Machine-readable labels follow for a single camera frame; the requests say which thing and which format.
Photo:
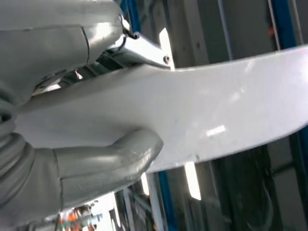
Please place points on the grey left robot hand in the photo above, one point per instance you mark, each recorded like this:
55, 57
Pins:
47, 41

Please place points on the ceiling light strip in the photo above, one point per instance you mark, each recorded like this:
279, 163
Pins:
192, 181

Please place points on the blue metal shelf rack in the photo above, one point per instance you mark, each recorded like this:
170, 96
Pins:
282, 22

